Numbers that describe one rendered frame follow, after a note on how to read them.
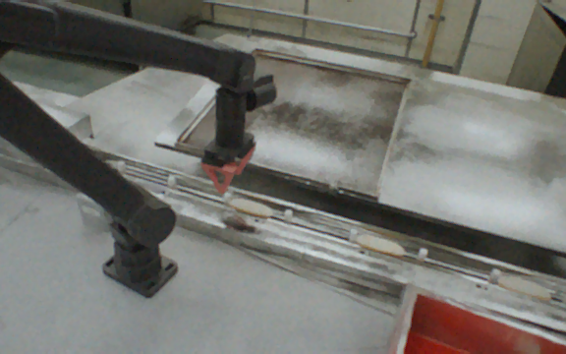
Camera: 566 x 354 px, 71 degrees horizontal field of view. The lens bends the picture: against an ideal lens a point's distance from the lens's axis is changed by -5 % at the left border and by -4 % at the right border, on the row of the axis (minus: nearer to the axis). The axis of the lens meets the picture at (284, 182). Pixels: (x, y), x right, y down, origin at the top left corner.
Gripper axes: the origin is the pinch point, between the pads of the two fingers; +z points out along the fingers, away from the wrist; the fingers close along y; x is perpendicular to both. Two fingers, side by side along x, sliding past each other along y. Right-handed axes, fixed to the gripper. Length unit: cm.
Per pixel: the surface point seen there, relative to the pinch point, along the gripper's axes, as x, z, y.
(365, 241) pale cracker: -29.8, 5.5, 0.0
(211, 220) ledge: 0.3, 5.6, -7.4
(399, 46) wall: -8, 67, 373
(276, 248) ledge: -14.1, 6.6, -8.2
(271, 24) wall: 131, 68, 373
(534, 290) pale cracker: -62, 5, 0
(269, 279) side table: -15.0, 9.9, -13.4
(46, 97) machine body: 80, 10, 27
